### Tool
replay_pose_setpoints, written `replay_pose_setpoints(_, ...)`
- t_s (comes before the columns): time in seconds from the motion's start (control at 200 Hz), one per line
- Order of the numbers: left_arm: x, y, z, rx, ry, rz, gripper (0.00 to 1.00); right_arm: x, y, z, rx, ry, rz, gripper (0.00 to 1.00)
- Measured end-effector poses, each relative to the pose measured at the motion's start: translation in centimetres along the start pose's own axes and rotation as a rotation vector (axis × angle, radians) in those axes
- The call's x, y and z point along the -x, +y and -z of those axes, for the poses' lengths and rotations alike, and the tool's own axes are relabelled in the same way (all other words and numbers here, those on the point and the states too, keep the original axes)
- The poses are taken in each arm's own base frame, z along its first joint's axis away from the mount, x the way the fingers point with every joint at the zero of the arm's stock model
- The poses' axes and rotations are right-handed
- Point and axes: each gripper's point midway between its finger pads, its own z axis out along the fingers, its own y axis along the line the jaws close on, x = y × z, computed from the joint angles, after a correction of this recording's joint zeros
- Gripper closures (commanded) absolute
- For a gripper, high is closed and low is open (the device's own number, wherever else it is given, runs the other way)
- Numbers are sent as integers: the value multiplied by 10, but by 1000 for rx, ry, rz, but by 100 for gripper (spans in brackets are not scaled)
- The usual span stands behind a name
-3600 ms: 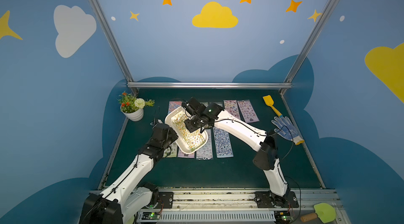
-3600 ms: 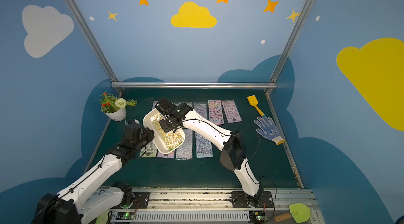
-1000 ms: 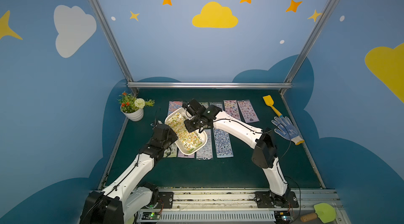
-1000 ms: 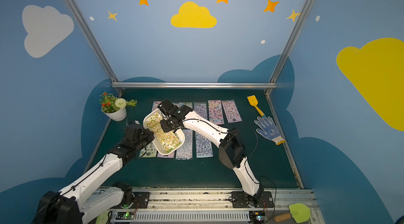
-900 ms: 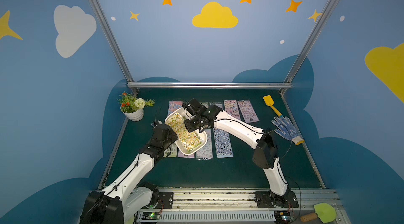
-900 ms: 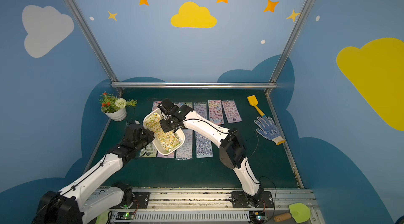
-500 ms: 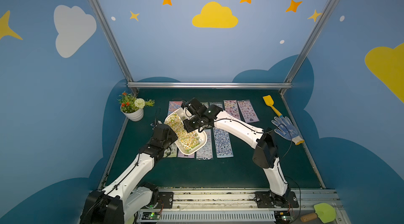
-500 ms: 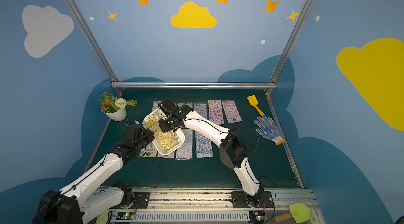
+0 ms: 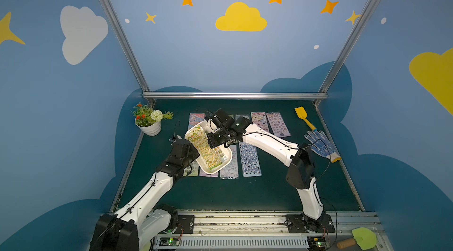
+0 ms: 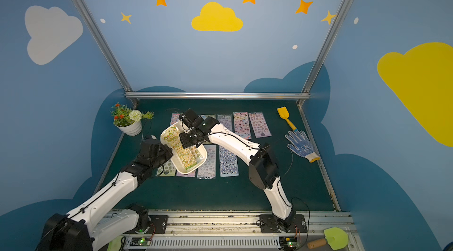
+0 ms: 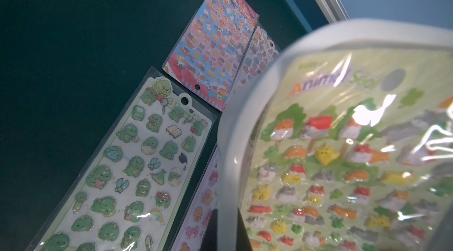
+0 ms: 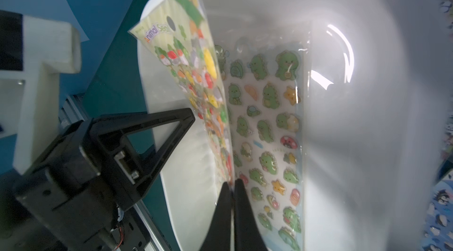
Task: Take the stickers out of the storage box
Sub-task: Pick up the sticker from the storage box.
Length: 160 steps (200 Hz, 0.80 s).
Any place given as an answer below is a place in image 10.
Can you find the white vented cable duct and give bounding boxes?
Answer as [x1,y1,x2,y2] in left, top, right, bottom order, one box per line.
[147,236,281,250]

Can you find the aluminium frame post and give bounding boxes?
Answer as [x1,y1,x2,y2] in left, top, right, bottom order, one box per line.
[72,0,133,94]
[297,0,354,109]

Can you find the green panda sticker sheet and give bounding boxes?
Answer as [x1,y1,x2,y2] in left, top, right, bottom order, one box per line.
[201,114,217,120]

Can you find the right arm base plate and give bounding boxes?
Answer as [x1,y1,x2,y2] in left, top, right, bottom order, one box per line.
[256,214,308,233]

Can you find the white lilac sticker sheet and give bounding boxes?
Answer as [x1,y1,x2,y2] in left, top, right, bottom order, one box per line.
[197,145,217,180]

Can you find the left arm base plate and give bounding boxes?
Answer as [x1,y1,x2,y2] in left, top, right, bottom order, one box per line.
[133,215,168,234]

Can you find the pink bear sticker sheet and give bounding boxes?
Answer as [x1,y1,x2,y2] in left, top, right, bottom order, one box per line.
[249,112,271,138]

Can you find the purple sticker sheet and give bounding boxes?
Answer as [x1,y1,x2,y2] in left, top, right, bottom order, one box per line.
[217,114,233,132]

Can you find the blue penguin sticker sheet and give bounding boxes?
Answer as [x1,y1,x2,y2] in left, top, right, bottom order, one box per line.
[219,146,239,177]

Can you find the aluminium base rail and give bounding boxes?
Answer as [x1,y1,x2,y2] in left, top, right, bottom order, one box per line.
[56,210,365,251]

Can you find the pink blue cat sticker sheet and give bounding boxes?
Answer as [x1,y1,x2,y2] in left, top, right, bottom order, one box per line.
[170,113,180,126]

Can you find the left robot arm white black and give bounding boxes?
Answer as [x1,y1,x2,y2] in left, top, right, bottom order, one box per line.
[36,138,173,251]

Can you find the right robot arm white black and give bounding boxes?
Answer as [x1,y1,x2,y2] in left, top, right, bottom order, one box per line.
[177,109,296,232]

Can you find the yellow toy shovel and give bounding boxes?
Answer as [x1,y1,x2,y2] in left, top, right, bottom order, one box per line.
[277,107,298,131]

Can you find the green toy trowel wooden handle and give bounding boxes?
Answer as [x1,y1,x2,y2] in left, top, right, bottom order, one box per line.
[307,227,349,251]

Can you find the aluminium frame left post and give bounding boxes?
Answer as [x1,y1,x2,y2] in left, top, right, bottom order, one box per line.
[72,0,133,94]

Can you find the blue dotted work glove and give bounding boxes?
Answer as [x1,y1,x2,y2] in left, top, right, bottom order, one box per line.
[285,130,320,163]

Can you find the yellow green sticker sheet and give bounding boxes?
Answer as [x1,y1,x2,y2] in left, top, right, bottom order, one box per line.
[161,125,205,174]

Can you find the light pink sticker sheet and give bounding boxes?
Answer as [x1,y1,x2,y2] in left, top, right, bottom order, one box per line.
[176,170,197,177]

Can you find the pale green sticker sheet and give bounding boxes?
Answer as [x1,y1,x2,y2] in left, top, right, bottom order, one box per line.
[156,160,176,177]

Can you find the white plastic storage box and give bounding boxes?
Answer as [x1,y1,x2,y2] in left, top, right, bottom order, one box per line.
[160,121,208,176]

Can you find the white pot artificial flowers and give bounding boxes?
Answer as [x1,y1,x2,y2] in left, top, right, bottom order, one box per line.
[111,103,154,137]

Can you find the aluminium frame back bar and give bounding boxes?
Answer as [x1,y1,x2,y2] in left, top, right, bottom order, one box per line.
[125,92,310,100]

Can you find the aluminium frame right post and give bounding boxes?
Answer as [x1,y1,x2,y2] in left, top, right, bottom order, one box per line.
[297,0,354,109]

